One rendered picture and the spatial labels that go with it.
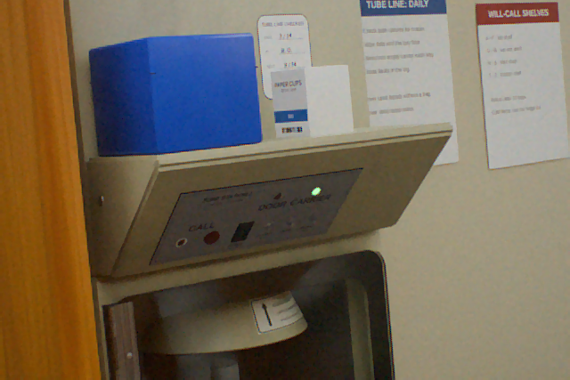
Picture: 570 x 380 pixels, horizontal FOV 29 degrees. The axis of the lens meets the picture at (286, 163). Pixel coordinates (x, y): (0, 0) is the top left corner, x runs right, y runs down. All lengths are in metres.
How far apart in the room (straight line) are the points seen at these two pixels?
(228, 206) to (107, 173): 0.10
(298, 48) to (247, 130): 0.19
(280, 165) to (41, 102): 0.21
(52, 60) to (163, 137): 0.10
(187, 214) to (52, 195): 0.13
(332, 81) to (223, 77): 0.14
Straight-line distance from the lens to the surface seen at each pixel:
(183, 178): 0.87
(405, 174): 1.04
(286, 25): 1.06
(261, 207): 0.95
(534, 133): 1.97
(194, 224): 0.92
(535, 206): 1.97
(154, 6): 0.99
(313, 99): 0.97
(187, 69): 0.87
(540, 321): 2.00
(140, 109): 0.87
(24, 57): 0.84
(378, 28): 1.72
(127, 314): 0.95
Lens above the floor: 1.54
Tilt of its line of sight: 3 degrees down
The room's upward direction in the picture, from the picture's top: 5 degrees counter-clockwise
